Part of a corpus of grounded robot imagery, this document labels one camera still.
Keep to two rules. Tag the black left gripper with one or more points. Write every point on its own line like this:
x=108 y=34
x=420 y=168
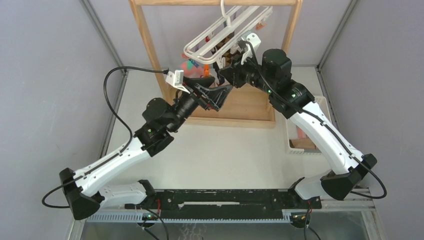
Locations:
x=214 y=96

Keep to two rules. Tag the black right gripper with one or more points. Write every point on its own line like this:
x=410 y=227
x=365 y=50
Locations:
x=233 y=74

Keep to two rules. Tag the orange hanger clip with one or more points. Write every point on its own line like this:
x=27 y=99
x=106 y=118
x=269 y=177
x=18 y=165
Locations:
x=206 y=70

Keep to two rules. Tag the pink sock with green patch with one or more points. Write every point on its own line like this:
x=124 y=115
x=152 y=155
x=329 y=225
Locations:
x=192 y=69

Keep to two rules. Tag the white plastic clip hanger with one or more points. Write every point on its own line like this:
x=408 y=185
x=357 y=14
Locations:
x=237 y=20

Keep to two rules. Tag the white perforated plastic basket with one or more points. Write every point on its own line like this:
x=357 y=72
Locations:
x=294 y=132

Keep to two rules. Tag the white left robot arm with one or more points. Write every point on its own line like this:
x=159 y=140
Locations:
x=86 y=189

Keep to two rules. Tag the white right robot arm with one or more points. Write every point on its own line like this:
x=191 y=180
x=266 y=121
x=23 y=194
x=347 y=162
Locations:
x=348 y=165

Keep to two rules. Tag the brown argyle sock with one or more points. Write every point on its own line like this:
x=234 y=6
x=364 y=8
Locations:
x=224 y=60

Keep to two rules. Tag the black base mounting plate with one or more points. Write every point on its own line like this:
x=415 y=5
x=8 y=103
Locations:
x=225 y=204

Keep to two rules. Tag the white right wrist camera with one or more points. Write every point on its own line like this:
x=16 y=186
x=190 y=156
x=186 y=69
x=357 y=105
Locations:
x=249 y=43

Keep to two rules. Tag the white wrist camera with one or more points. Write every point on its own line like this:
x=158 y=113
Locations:
x=176 y=80
x=249 y=43

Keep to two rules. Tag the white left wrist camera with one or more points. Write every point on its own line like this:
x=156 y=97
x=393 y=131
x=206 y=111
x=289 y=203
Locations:
x=176 y=80

